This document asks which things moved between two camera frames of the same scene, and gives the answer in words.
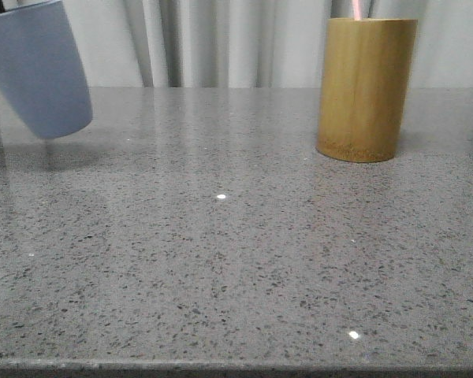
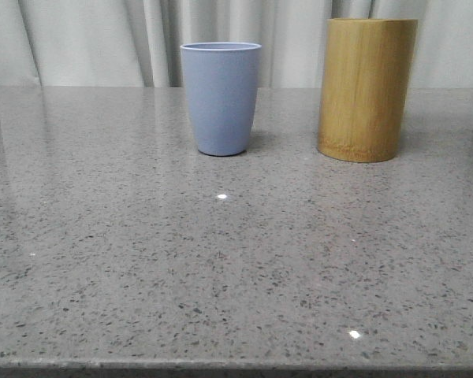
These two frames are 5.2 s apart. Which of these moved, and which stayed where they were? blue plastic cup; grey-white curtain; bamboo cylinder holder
Moved: blue plastic cup
Stayed: bamboo cylinder holder; grey-white curtain
